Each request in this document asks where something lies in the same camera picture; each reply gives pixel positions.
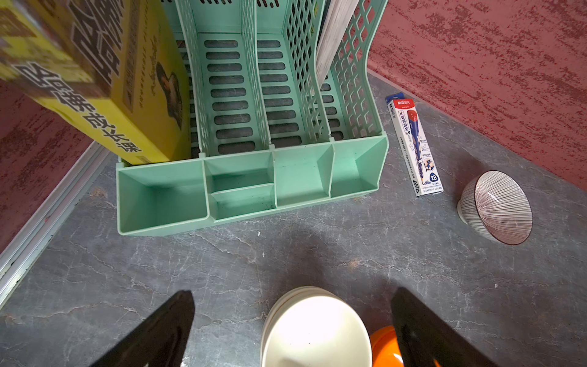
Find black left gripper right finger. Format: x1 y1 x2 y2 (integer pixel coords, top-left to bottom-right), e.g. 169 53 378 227
391 287 495 367

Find cream bowl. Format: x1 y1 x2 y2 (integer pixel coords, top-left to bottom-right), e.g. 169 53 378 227
260 286 372 366

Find mint green file organizer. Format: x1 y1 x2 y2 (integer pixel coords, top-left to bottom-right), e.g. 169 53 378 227
116 1 388 236

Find yellow book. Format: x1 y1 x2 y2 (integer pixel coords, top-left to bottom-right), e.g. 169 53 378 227
1 0 191 165

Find white papers in organizer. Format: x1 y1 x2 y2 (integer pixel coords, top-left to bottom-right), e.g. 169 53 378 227
316 0 359 87

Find striped bowl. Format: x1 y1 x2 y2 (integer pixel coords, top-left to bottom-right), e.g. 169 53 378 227
456 171 533 246

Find orange bowl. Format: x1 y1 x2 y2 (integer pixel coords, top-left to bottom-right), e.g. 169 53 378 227
369 325 443 367

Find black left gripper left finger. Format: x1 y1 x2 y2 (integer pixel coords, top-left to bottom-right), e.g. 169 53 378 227
93 291 195 366

